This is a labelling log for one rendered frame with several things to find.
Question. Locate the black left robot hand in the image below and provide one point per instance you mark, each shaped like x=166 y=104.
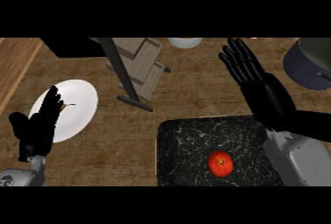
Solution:
x=39 y=128

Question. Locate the dark grey pot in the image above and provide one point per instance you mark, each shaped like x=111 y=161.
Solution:
x=311 y=64

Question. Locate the tiered basket with dark frame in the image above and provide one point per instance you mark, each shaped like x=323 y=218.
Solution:
x=138 y=67

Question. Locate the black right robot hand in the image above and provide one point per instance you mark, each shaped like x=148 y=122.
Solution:
x=267 y=96

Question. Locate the black box appliance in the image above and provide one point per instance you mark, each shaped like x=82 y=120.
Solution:
x=72 y=46

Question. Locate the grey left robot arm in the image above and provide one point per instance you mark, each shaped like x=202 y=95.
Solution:
x=26 y=173

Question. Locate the red tomato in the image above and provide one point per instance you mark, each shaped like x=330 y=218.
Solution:
x=221 y=163

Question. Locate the black marble tray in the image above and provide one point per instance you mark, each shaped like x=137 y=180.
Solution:
x=208 y=143

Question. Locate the white cup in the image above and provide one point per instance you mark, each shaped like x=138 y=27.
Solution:
x=185 y=42

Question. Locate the white plate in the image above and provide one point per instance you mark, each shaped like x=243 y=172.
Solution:
x=76 y=110

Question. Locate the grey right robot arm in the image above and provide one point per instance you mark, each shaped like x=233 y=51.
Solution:
x=299 y=159

